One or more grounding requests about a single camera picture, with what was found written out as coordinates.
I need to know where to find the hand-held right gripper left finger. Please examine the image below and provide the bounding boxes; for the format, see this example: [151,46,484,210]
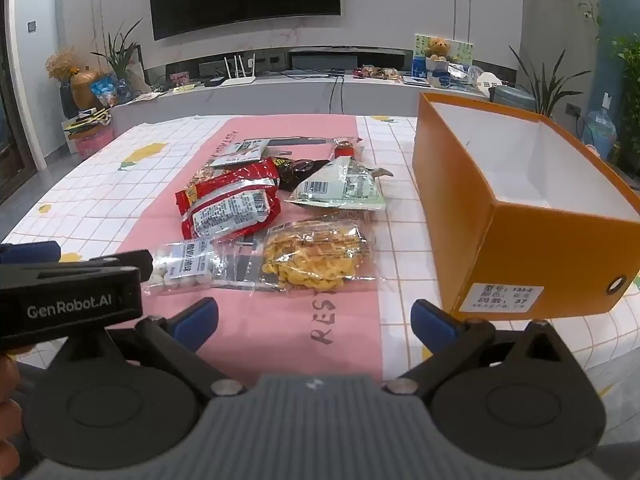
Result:
[55,296,247,400]

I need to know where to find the person's left hand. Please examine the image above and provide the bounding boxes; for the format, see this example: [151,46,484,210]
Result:
[0,352,25,468]

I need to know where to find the clear date candy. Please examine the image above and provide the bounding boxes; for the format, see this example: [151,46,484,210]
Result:
[330,136,364,162]

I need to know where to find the clear packet of white balls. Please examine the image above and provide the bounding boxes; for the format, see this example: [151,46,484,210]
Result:
[142,237,261,293]

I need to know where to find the blue patterned bag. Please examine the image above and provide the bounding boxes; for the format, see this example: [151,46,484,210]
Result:
[91,74,132,106]

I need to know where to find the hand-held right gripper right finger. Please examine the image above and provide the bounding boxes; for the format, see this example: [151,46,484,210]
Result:
[382,298,574,398]

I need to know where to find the white socket cube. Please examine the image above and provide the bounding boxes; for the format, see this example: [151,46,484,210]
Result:
[470,71,502,95]

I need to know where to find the long grey tv cabinet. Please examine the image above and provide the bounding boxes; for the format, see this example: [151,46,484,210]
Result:
[107,71,501,127]

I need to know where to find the blue water jug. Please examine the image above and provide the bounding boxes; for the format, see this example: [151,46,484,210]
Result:
[582,92,619,162]

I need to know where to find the brown teddy bear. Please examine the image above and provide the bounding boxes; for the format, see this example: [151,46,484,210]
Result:
[425,37,452,61]

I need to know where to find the pink storage box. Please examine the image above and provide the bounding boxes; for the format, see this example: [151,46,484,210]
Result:
[74,125,115,157]

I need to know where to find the orange cardboard box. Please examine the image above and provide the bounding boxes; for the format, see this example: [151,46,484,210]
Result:
[411,92,640,322]

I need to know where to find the dark brown snack packet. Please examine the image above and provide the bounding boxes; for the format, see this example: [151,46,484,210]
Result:
[269,157,332,192]

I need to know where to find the long-leaf plant in black pot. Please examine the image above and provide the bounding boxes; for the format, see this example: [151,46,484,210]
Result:
[507,45,592,119]

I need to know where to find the pale green white snack packet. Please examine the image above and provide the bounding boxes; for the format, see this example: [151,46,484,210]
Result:
[284,156,388,211]

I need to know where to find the white router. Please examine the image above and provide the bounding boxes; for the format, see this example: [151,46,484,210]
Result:
[220,53,257,86]

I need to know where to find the green picture board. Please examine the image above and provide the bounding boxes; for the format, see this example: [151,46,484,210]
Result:
[414,34,474,77]

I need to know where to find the clear packet of yellow chips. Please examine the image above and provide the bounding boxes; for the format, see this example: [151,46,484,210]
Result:
[260,217,378,297]

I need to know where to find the black cables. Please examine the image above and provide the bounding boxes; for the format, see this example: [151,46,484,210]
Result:
[327,74,347,114]

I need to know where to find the bushy green plant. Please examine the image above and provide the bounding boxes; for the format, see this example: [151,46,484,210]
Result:
[610,35,640,171]

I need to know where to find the long-leaf plant in blue vase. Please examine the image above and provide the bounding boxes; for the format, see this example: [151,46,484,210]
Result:
[91,20,147,104]

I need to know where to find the red packet with white label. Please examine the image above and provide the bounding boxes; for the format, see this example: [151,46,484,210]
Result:
[181,185,284,241]

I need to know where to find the golden vase with dry flowers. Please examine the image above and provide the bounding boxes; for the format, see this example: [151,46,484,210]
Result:
[46,50,102,111]

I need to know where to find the red snack packet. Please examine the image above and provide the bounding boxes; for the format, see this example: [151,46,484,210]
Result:
[175,156,281,216]

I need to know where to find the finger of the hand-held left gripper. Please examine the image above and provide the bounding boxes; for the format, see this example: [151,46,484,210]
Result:
[0,241,62,265]
[87,249,155,282]

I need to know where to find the pile of small snacks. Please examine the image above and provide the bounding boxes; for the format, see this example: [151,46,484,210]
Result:
[352,65,407,84]

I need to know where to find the white stick biscuit packet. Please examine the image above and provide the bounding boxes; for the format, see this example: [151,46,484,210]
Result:
[210,138,272,169]

